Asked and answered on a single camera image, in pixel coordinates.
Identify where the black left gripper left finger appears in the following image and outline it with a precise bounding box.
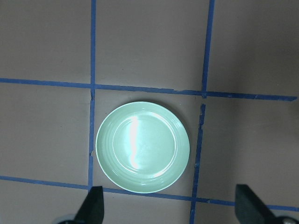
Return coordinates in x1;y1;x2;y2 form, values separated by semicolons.
73;186;104;224

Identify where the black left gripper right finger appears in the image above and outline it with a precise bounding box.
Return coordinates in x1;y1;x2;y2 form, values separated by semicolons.
235;184;280;224

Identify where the green plate near left arm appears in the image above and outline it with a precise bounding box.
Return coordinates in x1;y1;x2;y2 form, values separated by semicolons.
95;102;190;194

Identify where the brown paper table cover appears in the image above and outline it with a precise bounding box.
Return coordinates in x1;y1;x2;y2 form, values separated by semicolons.
0;0;299;224

